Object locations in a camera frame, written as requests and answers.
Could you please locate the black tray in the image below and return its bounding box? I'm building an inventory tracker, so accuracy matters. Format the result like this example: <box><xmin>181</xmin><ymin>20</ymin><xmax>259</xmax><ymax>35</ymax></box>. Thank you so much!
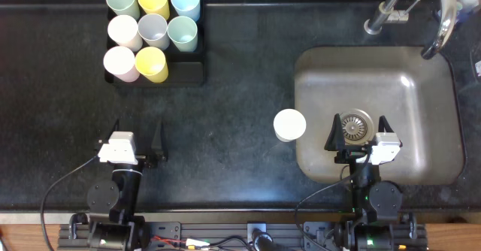
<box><xmin>104</xmin><ymin>0</ymin><xmax>206</xmax><ymax>87</ymax></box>

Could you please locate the pink cup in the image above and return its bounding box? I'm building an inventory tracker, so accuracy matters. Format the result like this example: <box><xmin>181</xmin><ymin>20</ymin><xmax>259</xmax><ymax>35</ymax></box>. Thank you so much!
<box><xmin>102</xmin><ymin>45</ymin><xmax>141</xmax><ymax>83</ymax></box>

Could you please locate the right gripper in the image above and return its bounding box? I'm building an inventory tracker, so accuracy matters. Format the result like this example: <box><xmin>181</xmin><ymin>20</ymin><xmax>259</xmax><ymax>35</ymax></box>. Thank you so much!
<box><xmin>324</xmin><ymin>113</ymin><xmax>395</xmax><ymax>165</ymax></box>

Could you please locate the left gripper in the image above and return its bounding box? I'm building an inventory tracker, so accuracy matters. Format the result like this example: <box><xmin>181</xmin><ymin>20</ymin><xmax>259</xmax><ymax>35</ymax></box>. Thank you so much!
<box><xmin>108</xmin><ymin>118</ymin><xmax>169</xmax><ymax>169</ymax></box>

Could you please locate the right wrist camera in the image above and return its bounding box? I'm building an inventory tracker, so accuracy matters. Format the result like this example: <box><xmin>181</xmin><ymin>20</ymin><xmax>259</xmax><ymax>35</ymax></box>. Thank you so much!
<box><xmin>362</xmin><ymin>132</ymin><xmax>402</xmax><ymax>165</ymax></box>

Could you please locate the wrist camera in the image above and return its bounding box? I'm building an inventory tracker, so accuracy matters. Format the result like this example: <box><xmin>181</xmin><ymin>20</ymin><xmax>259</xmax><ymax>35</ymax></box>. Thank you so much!
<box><xmin>362</xmin><ymin>132</ymin><xmax>402</xmax><ymax>165</ymax></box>
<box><xmin>97</xmin><ymin>131</ymin><xmax>138</xmax><ymax>165</ymax></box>

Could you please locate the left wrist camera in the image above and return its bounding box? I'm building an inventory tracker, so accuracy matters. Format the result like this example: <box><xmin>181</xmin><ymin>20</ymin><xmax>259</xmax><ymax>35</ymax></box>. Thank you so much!
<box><xmin>97</xmin><ymin>131</ymin><xmax>138</xmax><ymax>165</ymax></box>

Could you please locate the white cup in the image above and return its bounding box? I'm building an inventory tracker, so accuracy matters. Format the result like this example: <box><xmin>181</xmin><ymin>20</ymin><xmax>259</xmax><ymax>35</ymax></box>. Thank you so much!
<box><xmin>273</xmin><ymin>108</ymin><xmax>307</xmax><ymax>144</ymax></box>
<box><xmin>107</xmin><ymin>14</ymin><xmax>144</xmax><ymax>53</ymax></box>

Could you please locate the steel sink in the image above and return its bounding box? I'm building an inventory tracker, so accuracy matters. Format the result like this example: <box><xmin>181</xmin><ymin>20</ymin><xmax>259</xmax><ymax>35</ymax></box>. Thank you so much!
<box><xmin>294</xmin><ymin>46</ymin><xmax>466</xmax><ymax>186</ymax></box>

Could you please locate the steel tap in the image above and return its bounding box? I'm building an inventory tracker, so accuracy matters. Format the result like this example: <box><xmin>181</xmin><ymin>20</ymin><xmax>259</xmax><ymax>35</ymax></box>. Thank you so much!
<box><xmin>363</xmin><ymin>0</ymin><xmax>458</xmax><ymax>61</ymax></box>

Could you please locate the black cable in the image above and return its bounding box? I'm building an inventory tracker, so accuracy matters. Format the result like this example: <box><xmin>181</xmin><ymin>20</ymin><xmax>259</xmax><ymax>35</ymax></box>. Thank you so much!
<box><xmin>293</xmin><ymin>156</ymin><xmax>373</xmax><ymax>251</ymax></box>
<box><xmin>39</xmin><ymin>155</ymin><xmax>101</xmax><ymax>251</ymax></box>

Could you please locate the mounting rail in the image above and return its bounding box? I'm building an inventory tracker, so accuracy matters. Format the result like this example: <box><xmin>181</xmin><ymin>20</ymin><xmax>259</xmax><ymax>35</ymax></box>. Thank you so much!
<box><xmin>58</xmin><ymin>220</ymin><xmax>429</xmax><ymax>251</ymax></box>

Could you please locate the grey cup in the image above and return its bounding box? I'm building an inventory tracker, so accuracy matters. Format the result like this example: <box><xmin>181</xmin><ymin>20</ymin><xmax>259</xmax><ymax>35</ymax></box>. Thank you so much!
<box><xmin>138</xmin><ymin>13</ymin><xmax>171</xmax><ymax>51</ymax></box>

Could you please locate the blue cup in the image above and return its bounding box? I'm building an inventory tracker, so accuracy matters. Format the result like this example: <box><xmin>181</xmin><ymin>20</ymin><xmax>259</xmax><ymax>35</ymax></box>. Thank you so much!
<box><xmin>170</xmin><ymin>0</ymin><xmax>201</xmax><ymax>23</ymax></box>

